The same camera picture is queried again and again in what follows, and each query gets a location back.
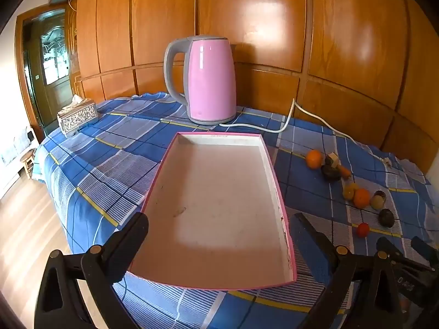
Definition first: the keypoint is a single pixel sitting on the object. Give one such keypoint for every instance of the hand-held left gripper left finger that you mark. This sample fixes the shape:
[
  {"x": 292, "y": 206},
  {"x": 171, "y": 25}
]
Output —
[{"x": 132, "y": 236}]

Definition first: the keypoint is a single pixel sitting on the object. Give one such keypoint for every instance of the orange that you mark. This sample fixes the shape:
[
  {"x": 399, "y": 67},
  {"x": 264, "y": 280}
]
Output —
[
  {"x": 362, "y": 198},
  {"x": 314, "y": 159}
]

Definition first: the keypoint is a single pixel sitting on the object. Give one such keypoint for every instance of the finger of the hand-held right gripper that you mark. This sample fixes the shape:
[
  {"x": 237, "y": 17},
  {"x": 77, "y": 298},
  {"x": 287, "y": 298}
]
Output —
[
  {"x": 394, "y": 253},
  {"x": 425, "y": 248}
]

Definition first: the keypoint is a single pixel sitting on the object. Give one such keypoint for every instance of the pink electric kettle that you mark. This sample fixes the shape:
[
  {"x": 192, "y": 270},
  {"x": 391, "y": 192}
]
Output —
[{"x": 209, "y": 78}]

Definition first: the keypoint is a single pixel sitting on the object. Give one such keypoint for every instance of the halved mangosteen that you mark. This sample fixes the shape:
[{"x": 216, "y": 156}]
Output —
[{"x": 377, "y": 201}]

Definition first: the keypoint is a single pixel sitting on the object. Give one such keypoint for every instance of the pink shallow cardboard box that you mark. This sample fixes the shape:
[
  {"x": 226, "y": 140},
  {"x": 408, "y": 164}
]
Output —
[{"x": 219, "y": 195}]

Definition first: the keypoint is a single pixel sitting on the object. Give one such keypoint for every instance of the small red tomato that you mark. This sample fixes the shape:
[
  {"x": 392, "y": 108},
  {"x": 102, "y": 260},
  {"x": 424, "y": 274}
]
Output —
[{"x": 363, "y": 230}]

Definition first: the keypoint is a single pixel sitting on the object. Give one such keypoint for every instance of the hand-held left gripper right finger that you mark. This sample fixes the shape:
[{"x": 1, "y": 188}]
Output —
[{"x": 308, "y": 246}]

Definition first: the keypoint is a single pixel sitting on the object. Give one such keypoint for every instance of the white tissue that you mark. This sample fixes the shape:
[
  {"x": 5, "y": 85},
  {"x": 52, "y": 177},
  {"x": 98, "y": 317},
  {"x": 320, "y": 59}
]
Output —
[{"x": 76, "y": 100}]

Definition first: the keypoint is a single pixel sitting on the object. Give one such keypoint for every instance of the dark avocado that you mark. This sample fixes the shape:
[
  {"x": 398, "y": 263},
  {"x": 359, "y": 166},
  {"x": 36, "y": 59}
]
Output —
[
  {"x": 330, "y": 173},
  {"x": 387, "y": 218}
]

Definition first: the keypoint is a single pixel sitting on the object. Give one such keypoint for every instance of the blue plaid tablecloth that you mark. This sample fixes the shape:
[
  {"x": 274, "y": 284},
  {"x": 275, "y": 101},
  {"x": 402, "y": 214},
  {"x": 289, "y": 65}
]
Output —
[{"x": 103, "y": 164}]

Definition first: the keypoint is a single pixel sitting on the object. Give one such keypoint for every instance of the yellow ribbed fruit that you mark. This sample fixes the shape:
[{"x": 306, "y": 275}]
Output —
[{"x": 350, "y": 191}]

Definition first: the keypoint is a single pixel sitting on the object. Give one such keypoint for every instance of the wooden wardrobe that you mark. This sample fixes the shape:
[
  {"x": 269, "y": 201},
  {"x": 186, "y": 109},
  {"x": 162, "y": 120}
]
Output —
[{"x": 274, "y": 24}]

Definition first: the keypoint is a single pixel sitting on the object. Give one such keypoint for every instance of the small wooden stool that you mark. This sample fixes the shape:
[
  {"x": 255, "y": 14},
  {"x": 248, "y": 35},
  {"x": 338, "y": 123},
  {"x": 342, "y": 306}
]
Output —
[{"x": 27, "y": 162}]

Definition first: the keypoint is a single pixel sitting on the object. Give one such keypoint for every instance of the wooden door with glass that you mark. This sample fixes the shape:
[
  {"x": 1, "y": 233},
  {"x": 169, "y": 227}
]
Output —
[{"x": 51, "y": 58}]

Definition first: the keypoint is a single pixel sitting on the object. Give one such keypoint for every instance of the small brown cut fruit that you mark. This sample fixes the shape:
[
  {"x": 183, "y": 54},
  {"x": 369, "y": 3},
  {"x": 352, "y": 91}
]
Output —
[{"x": 331, "y": 160}]

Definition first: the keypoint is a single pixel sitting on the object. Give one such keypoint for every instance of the ornate silver tissue box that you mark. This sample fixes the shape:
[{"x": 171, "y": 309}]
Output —
[{"x": 77, "y": 118}]

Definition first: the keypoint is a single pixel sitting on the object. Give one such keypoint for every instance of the small carrot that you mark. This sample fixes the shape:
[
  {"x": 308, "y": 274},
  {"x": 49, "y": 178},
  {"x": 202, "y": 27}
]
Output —
[{"x": 344, "y": 171}]

